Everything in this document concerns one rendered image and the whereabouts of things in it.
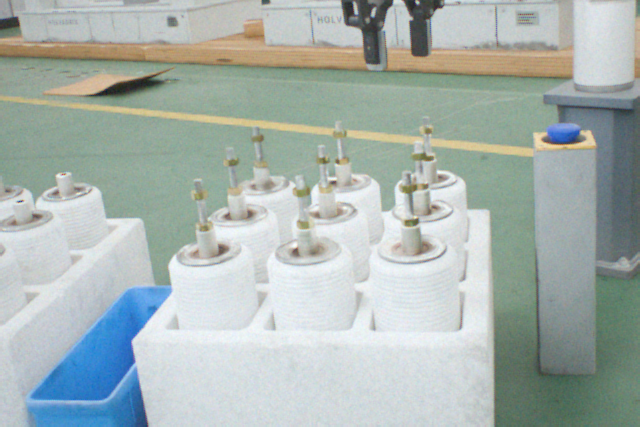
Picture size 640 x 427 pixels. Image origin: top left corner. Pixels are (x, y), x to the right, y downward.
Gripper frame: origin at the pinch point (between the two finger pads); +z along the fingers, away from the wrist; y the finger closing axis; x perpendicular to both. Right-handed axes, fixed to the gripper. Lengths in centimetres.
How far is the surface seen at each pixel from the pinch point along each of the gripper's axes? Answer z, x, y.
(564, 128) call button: 14.0, 4.2, -24.8
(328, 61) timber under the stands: 44, -193, -179
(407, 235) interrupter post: 19.7, 0.3, 1.1
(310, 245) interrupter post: 20.7, -8.8, 7.1
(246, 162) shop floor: 47, -115, -67
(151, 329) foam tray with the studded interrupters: 28.9, -21.9, 20.9
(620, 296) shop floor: 47, 1, -47
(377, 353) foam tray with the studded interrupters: 30.1, 1.3, 8.5
